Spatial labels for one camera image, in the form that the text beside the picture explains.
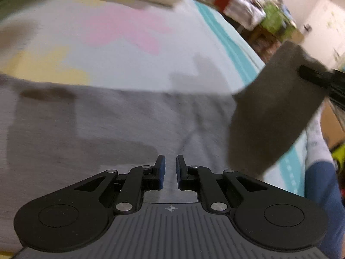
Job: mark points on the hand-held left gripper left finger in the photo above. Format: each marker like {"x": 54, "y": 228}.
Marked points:
{"x": 161, "y": 171}

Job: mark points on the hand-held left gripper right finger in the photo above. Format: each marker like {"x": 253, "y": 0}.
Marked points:
{"x": 179, "y": 171}

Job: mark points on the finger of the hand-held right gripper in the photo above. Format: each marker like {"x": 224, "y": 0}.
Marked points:
{"x": 312, "y": 74}

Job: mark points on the grey pants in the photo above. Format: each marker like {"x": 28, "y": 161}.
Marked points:
{"x": 80, "y": 140}

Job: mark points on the person's white shirt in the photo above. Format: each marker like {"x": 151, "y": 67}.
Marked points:
{"x": 316, "y": 143}

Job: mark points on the wooden side table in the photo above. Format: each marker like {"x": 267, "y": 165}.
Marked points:
{"x": 262, "y": 40}

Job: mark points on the green patterned box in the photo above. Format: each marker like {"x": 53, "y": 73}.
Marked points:
{"x": 275, "y": 19}

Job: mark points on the person's blue trousers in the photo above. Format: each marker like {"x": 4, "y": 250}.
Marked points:
{"x": 323, "y": 194}

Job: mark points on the floral bed sheet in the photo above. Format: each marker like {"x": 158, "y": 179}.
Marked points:
{"x": 107, "y": 59}

